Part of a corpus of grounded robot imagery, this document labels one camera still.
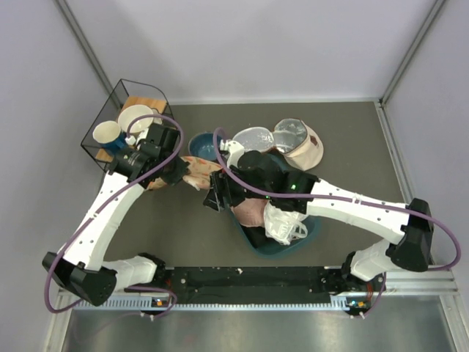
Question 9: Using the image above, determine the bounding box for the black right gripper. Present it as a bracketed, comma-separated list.
[203, 161, 273, 213]

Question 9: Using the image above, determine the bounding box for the floral mesh laundry bag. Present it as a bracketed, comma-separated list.
[147, 156, 221, 191]

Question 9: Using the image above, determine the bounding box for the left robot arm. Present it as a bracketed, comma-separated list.
[42, 120, 188, 314]

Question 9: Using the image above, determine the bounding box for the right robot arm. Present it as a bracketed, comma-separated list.
[204, 151, 434, 290]

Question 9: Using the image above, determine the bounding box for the pink bra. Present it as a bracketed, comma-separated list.
[231, 199, 268, 227]

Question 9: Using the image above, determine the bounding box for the white bra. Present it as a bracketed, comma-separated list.
[264, 203, 308, 246]

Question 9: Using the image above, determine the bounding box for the white insulated lunch bag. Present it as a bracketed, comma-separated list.
[233, 118, 324, 171]

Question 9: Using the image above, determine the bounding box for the dark blue ceramic bowl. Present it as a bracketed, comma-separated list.
[188, 132, 217, 162]

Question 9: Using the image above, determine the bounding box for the white bowl underneath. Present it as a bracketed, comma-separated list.
[152, 109, 163, 125]

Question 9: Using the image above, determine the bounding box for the black garment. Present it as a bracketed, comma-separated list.
[243, 227, 273, 249]

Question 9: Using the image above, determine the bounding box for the cream ceramic bowl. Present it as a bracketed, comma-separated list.
[117, 104, 153, 136]

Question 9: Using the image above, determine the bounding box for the blue mug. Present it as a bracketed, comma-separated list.
[92, 120, 127, 156]

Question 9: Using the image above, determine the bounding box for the teal plastic basin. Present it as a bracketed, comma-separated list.
[229, 152, 323, 259]

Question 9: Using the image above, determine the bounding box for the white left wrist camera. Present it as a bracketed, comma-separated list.
[125, 128, 149, 147]

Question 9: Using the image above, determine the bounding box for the black wire wooden shelf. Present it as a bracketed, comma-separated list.
[80, 78, 179, 173]

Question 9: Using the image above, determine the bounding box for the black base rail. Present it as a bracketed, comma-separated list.
[124, 265, 371, 304]

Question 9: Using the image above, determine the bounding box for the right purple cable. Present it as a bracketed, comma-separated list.
[213, 127, 462, 320]

